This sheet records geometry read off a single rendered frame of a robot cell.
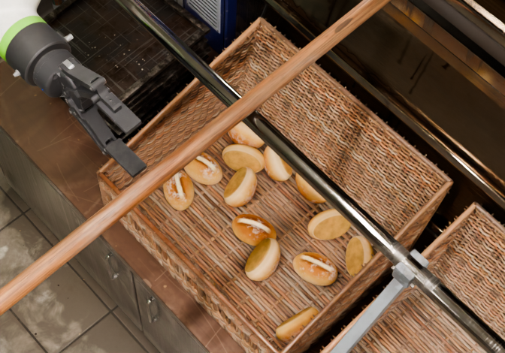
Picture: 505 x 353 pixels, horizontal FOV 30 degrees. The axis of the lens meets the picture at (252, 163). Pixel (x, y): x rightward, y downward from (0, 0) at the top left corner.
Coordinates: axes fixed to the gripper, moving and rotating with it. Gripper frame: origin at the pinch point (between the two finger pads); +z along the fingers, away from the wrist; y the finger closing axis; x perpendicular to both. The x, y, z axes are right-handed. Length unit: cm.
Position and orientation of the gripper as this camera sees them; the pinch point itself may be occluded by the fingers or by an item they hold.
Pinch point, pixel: (132, 146)
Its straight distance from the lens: 147.1
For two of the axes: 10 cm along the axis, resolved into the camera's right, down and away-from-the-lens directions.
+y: -0.4, 4.9, 8.7
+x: -7.2, 5.9, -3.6
